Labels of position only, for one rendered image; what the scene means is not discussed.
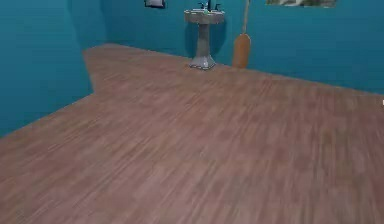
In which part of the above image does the wide framed wall picture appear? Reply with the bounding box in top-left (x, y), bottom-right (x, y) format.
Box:
top-left (265, 0), bottom-right (338, 8)

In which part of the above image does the black framed wall picture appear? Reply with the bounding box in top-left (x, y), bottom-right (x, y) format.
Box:
top-left (143, 0), bottom-right (167, 9)

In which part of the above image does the black sink faucet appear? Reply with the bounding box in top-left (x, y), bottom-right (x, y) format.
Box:
top-left (198, 0), bottom-right (222, 12)

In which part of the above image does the grey pedestal sink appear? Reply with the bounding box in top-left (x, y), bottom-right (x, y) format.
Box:
top-left (183, 8), bottom-right (226, 71)

